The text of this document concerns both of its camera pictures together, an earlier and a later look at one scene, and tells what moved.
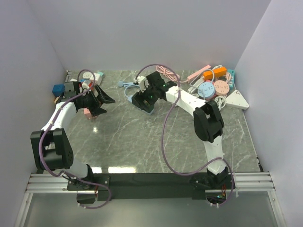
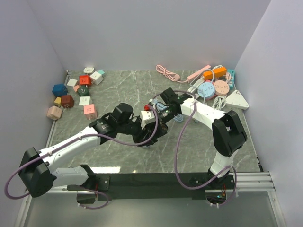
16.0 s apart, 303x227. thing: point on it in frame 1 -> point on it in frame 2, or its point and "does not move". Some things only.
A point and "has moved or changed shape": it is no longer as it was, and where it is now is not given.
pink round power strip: [221, 87] does not move
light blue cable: [129, 100] -> [161, 106]
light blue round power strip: [206, 90] does not move
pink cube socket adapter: [87, 113] does not move
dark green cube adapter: [148, 108] has moved or changed shape
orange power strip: [208, 75] does not move
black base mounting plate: [120, 186] does not move
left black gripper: [102, 98] -> [139, 137]
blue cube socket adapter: [58, 90] does not move
